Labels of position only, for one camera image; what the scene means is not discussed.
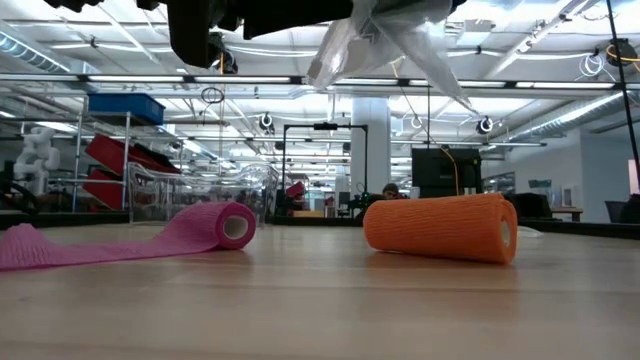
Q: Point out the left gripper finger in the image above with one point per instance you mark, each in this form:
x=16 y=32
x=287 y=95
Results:
x=290 y=15

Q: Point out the clear plastic container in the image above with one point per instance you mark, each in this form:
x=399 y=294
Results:
x=200 y=190

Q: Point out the pink elastic bandage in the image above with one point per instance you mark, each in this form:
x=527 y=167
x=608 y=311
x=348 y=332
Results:
x=150 y=240

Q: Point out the orange elastic bandage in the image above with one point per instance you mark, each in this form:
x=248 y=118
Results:
x=440 y=227

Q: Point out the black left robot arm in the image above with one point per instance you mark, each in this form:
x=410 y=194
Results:
x=70 y=4

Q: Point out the long ceiling light bar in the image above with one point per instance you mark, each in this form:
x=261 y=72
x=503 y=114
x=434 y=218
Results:
x=240 y=79

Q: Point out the blue storage bin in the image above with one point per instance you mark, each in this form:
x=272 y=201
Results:
x=125 y=107

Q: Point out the thin black vertical rod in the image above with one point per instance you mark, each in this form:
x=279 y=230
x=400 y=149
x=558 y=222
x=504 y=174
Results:
x=428 y=115

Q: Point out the red storage bin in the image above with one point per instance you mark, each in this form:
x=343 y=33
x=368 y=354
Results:
x=115 y=152
x=105 y=190

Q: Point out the white pillar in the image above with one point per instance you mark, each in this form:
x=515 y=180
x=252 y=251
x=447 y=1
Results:
x=370 y=150

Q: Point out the large black screen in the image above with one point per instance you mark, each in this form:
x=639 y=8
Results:
x=440 y=172

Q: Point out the metal shelf rack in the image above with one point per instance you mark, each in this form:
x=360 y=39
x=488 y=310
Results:
x=78 y=155

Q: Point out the black slanted pole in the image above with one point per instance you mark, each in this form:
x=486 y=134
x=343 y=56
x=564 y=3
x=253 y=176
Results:
x=621 y=75

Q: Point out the person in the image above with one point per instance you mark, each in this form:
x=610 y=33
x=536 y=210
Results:
x=391 y=191

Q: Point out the black background robot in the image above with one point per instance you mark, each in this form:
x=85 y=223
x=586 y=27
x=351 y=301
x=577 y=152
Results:
x=367 y=202

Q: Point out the white robot figure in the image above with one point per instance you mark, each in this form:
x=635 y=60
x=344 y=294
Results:
x=35 y=155

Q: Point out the black office chair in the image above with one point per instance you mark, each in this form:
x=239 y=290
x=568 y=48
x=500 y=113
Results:
x=532 y=205

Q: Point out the black camera gantry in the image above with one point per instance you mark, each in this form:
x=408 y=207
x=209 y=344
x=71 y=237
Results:
x=325 y=126

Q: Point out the black metal table frame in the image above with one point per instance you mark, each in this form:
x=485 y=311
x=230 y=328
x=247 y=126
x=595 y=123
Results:
x=75 y=220

